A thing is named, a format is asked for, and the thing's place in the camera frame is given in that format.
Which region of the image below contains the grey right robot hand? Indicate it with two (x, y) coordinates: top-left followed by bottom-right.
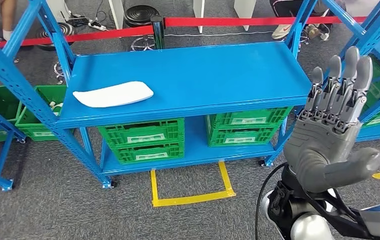
(283, 46), (380, 194)

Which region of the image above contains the white and black small part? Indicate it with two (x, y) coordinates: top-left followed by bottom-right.
(49, 100), (64, 117)

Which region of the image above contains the yellow floor tape square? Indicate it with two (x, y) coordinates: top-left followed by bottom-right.
(150, 161), (237, 208)

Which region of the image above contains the white desk leg panel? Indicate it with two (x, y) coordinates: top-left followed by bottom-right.
(45, 0), (72, 23)
(193, 0), (206, 34)
(233, 0), (257, 32)
(108, 0), (125, 30)

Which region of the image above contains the red barrier belt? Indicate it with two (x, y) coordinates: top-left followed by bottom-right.
(164, 15), (380, 28)
(0, 25), (154, 49)

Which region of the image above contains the white curved plastic panel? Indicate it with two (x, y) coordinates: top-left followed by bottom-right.
(72, 81), (155, 109)

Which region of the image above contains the white power strip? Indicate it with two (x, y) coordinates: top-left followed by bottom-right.
(88, 20), (109, 32)

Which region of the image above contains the black router box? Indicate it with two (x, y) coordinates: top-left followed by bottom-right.
(70, 14), (90, 26)

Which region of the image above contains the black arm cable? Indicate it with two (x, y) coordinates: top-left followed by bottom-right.
(255, 162), (289, 240)

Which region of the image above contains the black barrier post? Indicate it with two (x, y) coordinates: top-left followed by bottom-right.
(150, 14), (166, 51)

